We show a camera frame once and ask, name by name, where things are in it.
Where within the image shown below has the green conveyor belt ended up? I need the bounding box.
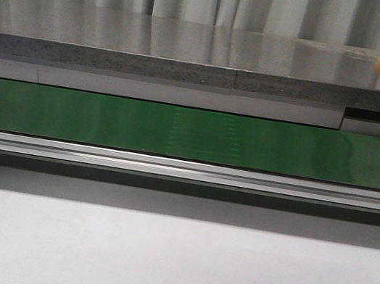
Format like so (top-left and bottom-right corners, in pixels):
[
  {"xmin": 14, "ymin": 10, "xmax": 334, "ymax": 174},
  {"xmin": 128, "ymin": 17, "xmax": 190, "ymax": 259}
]
[{"xmin": 0, "ymin": 78, "xmax": 380, "ymax": 189}]

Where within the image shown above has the grey stone counter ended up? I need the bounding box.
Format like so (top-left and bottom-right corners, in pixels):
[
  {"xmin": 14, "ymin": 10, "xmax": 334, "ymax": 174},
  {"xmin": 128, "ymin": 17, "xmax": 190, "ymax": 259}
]
[{"xmin": 0, "ymin": 0, "xmax": 380, "ymax": 136}]

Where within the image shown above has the aluminium conveyor side rail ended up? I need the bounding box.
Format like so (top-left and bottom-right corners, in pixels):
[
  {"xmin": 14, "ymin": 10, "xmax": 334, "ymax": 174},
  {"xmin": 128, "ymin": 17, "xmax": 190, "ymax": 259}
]
[{"xmin": 0, "ymin": 131, "xmax": 380, "ymax": 211}]

